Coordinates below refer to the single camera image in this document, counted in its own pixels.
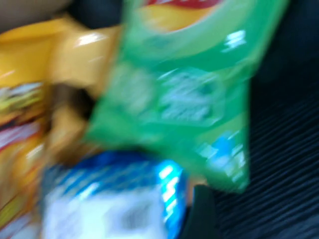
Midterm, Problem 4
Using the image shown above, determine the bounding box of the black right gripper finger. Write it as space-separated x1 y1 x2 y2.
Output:
182 185 218 239

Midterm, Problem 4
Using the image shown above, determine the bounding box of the green Lay's chips bag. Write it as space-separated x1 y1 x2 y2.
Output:
84 0 291 194

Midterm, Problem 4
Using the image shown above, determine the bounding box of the blue white snack bag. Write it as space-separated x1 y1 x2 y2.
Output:
40 150 190 239

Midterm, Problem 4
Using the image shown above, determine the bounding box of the yellow chef snack bag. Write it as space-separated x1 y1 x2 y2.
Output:
0 14 125 239

